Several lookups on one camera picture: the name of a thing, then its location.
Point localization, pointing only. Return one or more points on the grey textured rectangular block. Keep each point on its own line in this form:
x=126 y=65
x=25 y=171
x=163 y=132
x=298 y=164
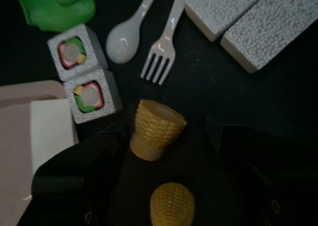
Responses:
x=215 y=12
x=269 y=34

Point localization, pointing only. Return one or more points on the yellow toy corn rounded half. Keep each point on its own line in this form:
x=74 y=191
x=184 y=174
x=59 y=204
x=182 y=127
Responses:
x=171 y=205

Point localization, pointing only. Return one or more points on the toy sushi roll block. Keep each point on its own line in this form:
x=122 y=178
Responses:
x=72 y=53
x=88 y=96

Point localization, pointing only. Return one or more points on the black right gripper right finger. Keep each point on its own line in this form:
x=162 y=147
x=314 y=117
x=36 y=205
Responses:
x=269 y=174

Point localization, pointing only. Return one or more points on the green toy vegetable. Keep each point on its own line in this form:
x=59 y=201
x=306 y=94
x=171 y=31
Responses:
x=54 y=9

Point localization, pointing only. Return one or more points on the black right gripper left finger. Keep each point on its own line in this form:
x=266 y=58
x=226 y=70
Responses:
x=74 y=180

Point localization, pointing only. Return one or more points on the white plastic fork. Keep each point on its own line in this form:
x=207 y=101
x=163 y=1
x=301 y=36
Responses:
x=163 y=46

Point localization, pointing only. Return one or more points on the pink cutting board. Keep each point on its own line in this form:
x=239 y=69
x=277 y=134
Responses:
x=13 y=143

